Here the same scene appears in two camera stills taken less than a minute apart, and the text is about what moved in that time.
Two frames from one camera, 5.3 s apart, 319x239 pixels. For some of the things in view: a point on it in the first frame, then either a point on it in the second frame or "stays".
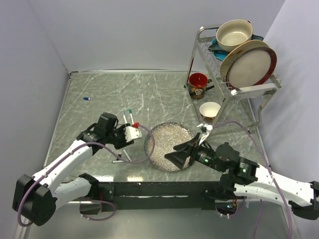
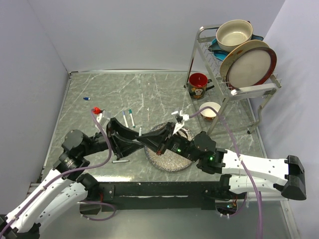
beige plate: x=232 y=56 stays
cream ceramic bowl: x=232 y=34 stays
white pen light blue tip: x=124 y=115 stays
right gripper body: x=202 y=154 -> x=177 y=144
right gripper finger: x=191 y=143 -> x=164 y=130
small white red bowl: x=209 y=110 stays
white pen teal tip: x=130 y=112 stays
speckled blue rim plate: x=160 y=141 stays
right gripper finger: x=179 y=158 -> x=154 y=142
